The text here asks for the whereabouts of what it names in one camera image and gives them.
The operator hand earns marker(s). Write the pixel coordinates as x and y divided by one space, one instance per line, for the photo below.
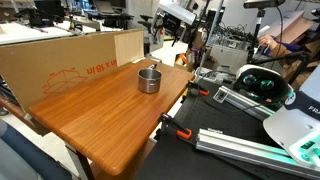
266 41

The white VR controller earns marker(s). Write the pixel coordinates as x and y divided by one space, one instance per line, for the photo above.
263 30

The black white dry-erase marker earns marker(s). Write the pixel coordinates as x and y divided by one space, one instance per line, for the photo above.
153 66

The small silver metal pot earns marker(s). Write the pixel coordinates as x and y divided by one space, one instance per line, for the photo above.
149 83

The blue plastic bin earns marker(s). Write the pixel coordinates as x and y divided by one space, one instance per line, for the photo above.
294 46

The flat cardboard sheets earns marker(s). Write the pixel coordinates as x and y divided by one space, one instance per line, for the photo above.
290 25

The grey equipment box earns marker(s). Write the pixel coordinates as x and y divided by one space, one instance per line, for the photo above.
230 58

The silver metal pole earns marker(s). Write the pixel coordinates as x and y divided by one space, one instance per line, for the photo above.
208 43

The black orange bar clamp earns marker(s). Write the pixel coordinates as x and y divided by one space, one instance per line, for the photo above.
196 90
176 128

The orange white item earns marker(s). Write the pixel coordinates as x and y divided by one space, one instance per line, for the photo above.
180 59

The grey laptop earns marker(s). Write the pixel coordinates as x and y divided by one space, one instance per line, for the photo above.
103 6

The brown cardboard box orange print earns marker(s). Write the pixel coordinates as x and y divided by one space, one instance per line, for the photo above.
50 66

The black computer monitor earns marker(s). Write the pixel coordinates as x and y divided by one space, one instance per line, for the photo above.
50 8

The metal table leg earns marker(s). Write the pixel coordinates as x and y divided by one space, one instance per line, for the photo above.
81 163

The white lab table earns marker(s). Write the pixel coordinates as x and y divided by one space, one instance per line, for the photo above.
33 33

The black camera stand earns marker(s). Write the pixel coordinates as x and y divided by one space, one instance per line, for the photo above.
255 36

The black stereo camera bar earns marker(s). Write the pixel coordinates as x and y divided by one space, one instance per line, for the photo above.
263 3

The short aluminium extrusion rail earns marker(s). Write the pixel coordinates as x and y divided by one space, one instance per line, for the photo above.
243 103

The long aluminium extrusion rail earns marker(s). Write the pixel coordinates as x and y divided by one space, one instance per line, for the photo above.
240 148

